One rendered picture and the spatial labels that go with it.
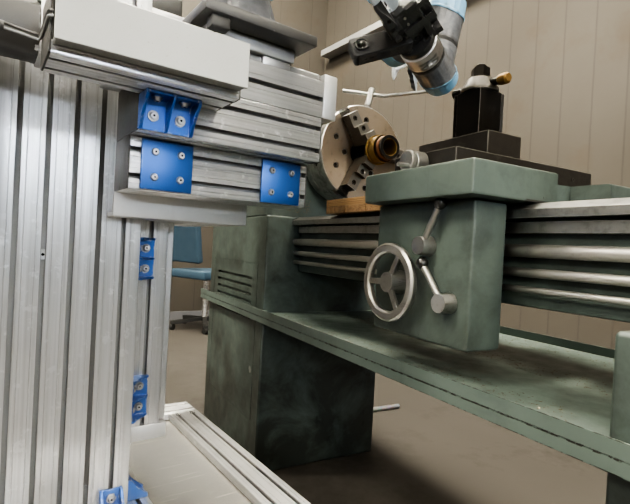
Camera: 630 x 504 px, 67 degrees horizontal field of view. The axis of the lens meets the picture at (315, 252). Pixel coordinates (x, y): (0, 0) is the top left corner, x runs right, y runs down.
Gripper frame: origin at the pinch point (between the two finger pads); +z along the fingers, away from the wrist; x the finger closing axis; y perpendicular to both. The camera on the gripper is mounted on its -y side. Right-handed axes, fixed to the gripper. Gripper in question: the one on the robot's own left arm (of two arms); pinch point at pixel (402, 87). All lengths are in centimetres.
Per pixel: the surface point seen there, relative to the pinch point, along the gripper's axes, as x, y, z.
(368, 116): -13.1, -4.7, 12.4
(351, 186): -22.1, -3.6, 36.6
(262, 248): -33, -31, 58
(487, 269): -61, 55, 58
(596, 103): 200, 22, -41
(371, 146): -22.4, 3.3, 24.7
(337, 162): -23.6, -8.5, 28.9
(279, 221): -30, -27, 48
